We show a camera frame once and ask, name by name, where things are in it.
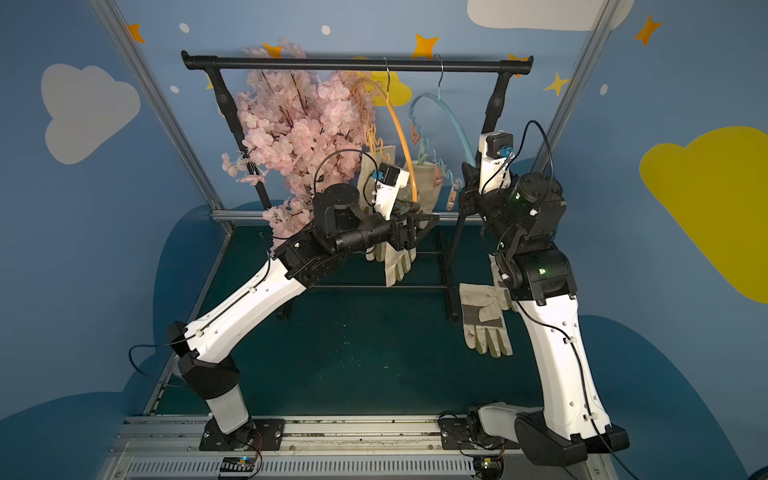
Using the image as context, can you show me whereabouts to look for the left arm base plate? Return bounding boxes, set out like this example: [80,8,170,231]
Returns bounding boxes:
[199,418,286,452]

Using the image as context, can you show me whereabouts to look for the pink cherry blossom branch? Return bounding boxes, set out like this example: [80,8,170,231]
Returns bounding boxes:
[222,70,375,246]

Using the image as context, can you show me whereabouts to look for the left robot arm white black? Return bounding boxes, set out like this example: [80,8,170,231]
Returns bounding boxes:
[167,184,439,435]

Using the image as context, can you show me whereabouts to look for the yellow clip hanger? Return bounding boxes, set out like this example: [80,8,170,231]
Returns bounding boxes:
[355,57,419,203]

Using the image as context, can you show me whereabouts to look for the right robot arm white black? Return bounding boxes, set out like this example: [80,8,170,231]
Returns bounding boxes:
[459,164,630,467]

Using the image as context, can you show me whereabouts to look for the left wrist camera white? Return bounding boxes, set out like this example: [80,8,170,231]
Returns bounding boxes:
[372,162,410,220]

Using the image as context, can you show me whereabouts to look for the light blue clip hanger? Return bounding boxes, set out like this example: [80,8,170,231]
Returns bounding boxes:
[408,54,475,212]

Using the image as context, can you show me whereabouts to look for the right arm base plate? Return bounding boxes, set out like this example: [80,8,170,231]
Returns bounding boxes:
[436,412,519,453]

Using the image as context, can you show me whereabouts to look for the black clothes rack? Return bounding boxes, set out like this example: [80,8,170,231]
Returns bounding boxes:
[181,50,534,320]

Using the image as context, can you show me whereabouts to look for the cream glove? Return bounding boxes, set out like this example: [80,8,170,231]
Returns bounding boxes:
[488,254,512,310]
[357,145,396,213]
[414,162,443,213]
[459,283,513,358]
[365,242,417,287]

